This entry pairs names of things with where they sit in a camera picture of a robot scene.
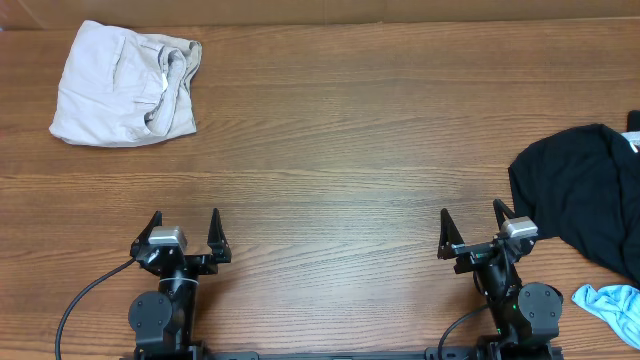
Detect grey garment with white band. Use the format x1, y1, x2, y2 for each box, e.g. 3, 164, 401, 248
622, 131, 640, 153

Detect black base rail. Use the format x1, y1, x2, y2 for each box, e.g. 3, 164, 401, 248
120, 346, 564, 360

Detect beige folded shorts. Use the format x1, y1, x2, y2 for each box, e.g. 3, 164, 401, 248
49, 20, 202, 148

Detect black t-shirt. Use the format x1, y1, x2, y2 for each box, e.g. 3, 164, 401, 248
508, 124, 639, 283

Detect light blue crumpled garment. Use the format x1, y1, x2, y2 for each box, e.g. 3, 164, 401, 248
571, 284, 639, 349

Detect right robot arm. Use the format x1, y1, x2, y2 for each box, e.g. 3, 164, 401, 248
435, 199, 564, 360

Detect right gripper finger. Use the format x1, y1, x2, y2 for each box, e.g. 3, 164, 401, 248
439, 208, 465, 250
493, 198, 516, 228

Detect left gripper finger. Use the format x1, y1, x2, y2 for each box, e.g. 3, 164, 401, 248
207, 208, 231, 255
133, 211, 162, 245

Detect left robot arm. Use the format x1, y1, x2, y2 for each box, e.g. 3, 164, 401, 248
128, 209, 232, 359

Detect black cloth at table edge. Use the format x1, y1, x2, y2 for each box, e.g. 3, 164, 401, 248
626, 110, 640, 132

